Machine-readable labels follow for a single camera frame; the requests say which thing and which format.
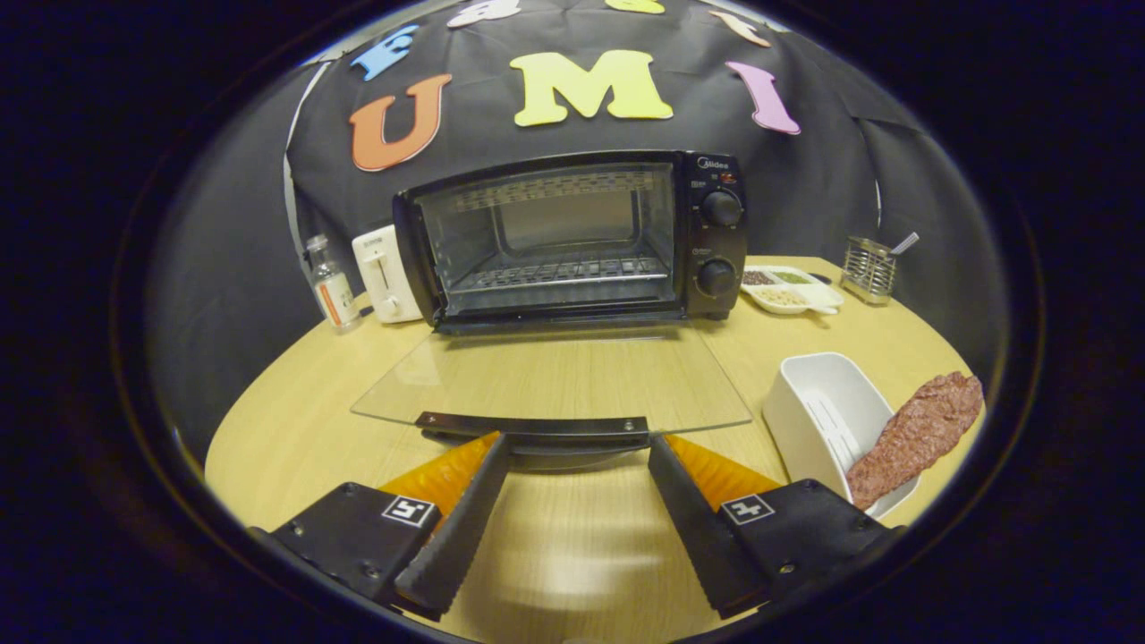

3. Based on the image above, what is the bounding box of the metal wire utensil holder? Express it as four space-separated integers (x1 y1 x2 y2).
841 236 898 306

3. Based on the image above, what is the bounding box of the red meat slice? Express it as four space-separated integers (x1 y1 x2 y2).
845 371 985 511

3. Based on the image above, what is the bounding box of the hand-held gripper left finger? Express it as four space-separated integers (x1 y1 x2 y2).
249 432 511 623

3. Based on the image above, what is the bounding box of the clear plastic bottle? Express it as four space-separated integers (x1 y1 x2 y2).
305 234 361 334

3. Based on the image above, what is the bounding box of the white bread toaster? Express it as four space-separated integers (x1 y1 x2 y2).
352 225 423 324

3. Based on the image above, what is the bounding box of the white plastic tray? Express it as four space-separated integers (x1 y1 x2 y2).
762 352 922 520

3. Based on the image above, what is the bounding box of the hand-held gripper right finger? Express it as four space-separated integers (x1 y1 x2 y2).
647 434 906 620

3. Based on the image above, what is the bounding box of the black toaster oven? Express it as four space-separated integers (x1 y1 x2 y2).
351 149 752 472

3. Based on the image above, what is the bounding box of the white divided dish with beans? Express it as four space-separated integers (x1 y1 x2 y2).
741 266 844 316

